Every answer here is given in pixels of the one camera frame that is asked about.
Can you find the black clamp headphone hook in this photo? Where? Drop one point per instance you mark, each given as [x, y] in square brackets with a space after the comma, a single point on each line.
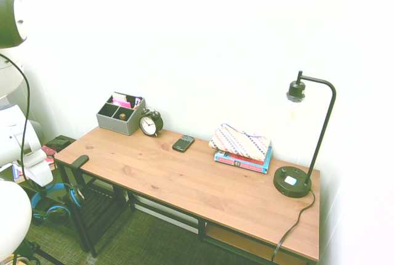
[80, 160]

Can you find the wooden desk with black frame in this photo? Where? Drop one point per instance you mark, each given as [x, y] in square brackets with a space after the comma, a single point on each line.
[154, 166]

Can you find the black slatted side table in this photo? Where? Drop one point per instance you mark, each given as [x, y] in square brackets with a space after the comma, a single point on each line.
[98, 203]

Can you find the red and white book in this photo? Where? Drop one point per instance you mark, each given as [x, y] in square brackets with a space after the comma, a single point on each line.
[49, 161]

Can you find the striped fabric pouch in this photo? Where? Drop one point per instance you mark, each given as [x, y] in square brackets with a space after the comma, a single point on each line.
[240, 143]

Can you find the small brown wooden block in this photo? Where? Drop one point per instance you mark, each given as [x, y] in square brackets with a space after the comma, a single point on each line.
[122, 116]

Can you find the blue and black headphones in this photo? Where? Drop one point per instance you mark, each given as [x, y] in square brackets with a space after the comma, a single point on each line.
[57, 214]

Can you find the grey fabric desk organizer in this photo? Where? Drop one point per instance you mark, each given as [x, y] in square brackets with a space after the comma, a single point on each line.
[118, 126]

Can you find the black desk lamp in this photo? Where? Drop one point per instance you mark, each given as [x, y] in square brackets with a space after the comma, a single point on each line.
[291, 183]

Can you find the pink sticky notes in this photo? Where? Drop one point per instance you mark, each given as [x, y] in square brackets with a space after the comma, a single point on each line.
[121, 103]

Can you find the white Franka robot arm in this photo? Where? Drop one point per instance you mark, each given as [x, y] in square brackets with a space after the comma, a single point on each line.
[9, 141]

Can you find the black twin-bell alarm clock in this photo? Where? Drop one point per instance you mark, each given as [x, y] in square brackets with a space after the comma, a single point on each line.
[148, 124]

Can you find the red cover book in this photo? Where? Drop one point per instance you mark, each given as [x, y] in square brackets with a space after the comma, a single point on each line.
[246, 158]

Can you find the small dark box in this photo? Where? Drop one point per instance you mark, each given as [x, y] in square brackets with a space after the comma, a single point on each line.
[58, 144]

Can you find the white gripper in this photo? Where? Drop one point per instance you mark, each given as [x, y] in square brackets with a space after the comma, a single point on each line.
[38, 168]

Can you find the blue cover book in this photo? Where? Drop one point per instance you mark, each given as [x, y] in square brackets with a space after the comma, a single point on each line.
[266, 163]

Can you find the black mobile phone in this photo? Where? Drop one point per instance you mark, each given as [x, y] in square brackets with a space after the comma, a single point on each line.
[182, 144]

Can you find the black tripod stand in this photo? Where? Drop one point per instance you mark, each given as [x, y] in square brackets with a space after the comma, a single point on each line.
[29, 249]

